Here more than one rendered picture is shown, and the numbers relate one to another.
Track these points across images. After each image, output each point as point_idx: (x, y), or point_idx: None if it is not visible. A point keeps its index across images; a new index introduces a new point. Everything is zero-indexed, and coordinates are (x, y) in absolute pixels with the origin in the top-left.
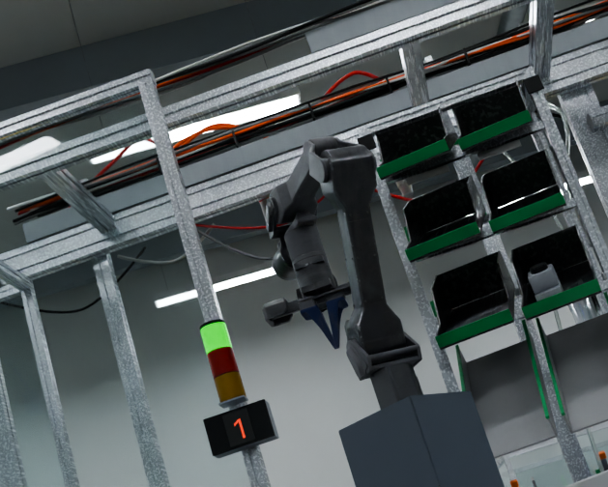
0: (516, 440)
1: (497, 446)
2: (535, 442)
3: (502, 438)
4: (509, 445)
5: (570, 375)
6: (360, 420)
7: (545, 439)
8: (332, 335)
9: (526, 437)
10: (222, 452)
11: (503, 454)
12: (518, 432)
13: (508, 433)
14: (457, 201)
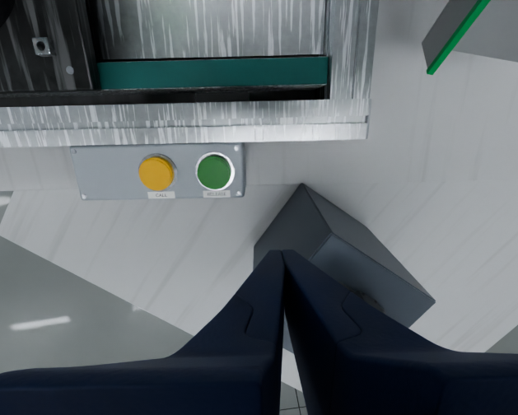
0: (503, 35)
1: (469, 29)
2: (513, 61)
3: (496, 11)
4: (483, 41)
5: None
6: (283, 347)
7: None
8: (288, 327)
9: None
10: None
11: (459, 51)
12: None
13: (516, 6)
14: None
